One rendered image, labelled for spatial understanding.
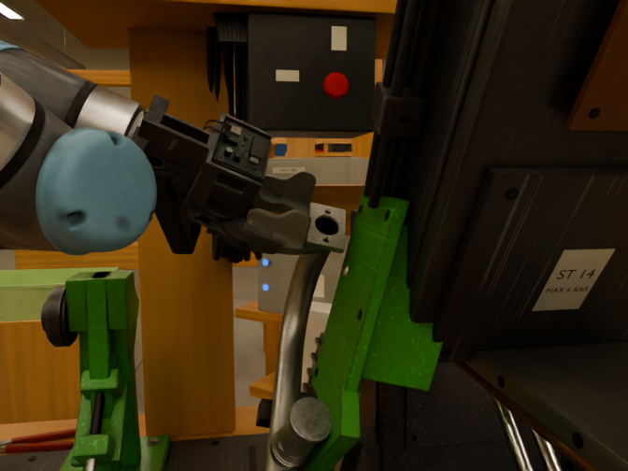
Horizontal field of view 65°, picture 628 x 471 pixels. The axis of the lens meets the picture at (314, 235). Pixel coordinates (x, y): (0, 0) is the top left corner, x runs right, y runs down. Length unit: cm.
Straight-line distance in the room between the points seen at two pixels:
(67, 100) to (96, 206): 17
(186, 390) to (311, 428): 42
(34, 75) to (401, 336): 37
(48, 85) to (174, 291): 41
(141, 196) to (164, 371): 53
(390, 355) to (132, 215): 25
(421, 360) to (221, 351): 42
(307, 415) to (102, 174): 26
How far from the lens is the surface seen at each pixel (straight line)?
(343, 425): 43
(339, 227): 52
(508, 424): 50
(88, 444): 65
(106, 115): 46
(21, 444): 92
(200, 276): 78
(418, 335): 46
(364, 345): 43
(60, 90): 47
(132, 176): 32
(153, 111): 45
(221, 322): 80
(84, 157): 31
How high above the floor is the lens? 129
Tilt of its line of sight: 7 degrees down
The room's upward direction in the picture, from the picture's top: straight up
